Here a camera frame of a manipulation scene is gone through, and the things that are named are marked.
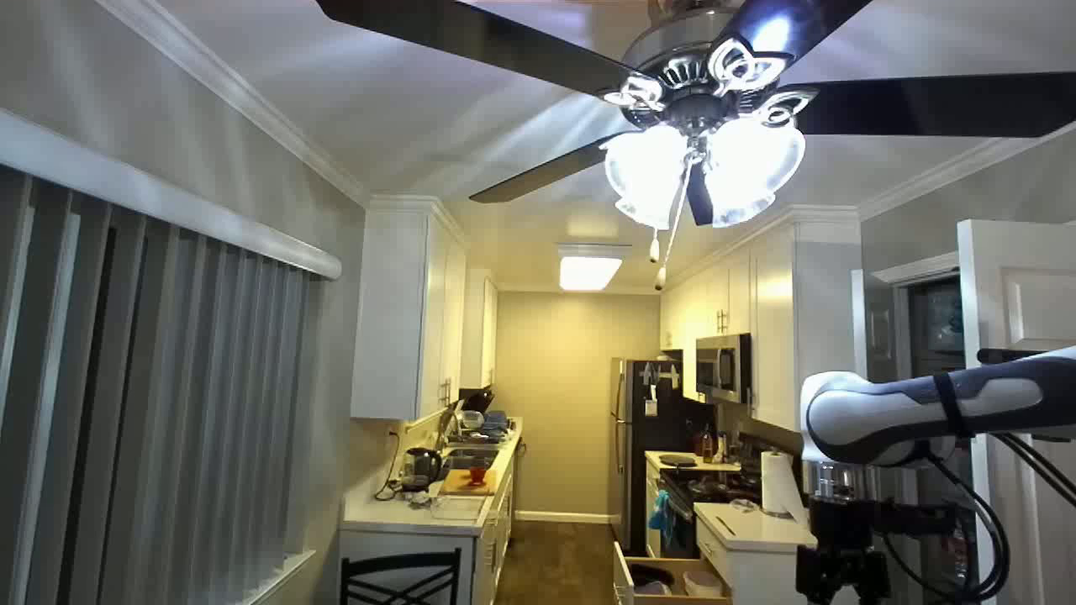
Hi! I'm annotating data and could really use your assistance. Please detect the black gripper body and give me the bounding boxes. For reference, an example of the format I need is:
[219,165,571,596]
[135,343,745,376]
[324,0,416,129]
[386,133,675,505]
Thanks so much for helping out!
[792,542,895,605]

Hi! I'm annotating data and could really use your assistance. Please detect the long fan pull chain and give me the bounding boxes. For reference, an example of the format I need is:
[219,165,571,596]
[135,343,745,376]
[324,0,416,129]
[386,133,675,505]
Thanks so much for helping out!
[652,165,694,295]

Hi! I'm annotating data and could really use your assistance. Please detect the white paper towel roll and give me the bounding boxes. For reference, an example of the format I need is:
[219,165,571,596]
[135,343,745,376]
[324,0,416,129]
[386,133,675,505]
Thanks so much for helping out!
[757,448,799,517]

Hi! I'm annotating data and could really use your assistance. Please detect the open wooden drawer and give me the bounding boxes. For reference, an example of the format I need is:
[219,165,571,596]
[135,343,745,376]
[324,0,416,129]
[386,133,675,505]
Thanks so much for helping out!
[607,542,734,605]

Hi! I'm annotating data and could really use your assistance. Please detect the blue hanging towel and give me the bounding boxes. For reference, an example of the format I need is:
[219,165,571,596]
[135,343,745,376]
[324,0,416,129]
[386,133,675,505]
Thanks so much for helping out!
[645,488,683,556]

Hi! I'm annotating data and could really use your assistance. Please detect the kitchen stove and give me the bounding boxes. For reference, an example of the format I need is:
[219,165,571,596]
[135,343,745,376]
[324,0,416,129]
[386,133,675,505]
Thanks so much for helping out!
[642,448,745,561]

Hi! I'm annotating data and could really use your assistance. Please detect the black microwave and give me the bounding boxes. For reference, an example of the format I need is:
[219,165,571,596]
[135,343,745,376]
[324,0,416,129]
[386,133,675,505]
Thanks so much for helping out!
[694,329,757,411]

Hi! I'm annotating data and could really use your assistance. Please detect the black refrigerator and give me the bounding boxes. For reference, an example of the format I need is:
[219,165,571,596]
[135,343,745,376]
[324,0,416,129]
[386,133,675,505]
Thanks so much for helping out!
[607,352,689,559]

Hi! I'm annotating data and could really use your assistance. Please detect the white panel door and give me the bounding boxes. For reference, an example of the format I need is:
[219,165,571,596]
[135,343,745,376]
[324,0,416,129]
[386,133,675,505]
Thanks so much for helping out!
[954,214,1076,605]

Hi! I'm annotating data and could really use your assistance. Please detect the orange cutting board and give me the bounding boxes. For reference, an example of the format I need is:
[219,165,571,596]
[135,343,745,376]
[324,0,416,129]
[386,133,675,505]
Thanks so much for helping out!
[440,464,496,497]

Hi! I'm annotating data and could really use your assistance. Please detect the rectangular ceiling light panel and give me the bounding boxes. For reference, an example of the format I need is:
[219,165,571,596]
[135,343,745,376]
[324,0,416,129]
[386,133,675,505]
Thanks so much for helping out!
[556,249,626,295]

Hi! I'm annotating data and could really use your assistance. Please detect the white base cabinet with counter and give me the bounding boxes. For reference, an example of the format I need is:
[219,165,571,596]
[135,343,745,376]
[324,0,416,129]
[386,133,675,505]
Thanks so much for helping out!
[336,417,528,605]

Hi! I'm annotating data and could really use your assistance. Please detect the dark fan blade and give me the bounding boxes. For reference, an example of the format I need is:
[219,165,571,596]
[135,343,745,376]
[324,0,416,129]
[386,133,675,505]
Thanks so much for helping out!
[683,159,720,227]
[466,137,617,207]
[311,0,633,101]
[798,72,1076,142]
[723,0,875,62]

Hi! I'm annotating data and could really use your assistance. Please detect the black coffee maker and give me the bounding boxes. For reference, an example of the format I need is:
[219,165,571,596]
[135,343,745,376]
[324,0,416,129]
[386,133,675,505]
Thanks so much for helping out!
[453,383,496,421]

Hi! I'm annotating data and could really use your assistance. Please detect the dark electric kettle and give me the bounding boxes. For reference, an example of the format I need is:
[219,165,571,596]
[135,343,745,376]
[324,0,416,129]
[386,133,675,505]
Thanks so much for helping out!
[393,444,446,493]

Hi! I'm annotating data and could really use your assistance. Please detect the small white upper cabinet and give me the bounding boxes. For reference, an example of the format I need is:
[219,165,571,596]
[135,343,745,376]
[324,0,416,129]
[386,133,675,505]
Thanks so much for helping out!
[459,266,505,389]

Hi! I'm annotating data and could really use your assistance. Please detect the black metal chair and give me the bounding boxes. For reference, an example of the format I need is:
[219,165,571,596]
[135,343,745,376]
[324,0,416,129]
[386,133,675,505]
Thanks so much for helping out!
[336,545,463,605]

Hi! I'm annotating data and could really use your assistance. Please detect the tall white upper cabinet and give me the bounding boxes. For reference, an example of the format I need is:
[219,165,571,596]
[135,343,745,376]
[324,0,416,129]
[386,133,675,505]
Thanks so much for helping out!
[345,190,472,422]

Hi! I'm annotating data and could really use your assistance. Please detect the ceiling fan motor housing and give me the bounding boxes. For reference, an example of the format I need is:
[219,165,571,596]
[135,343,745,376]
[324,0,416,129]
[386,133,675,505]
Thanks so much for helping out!
[601,0,821,145]

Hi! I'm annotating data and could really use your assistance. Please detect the grey vertical blinds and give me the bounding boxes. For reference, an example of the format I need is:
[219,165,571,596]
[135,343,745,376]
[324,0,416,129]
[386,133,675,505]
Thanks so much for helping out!
[0,165,324,605]

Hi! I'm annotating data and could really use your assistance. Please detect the white blinds valance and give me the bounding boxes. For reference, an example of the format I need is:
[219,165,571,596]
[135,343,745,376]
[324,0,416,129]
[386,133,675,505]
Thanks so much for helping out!
[0,104,345,282]

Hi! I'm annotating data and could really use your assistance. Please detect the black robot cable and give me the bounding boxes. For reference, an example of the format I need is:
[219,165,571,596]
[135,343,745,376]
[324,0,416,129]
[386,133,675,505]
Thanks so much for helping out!
[991,427,1076,510]
[882,439,1016,605]

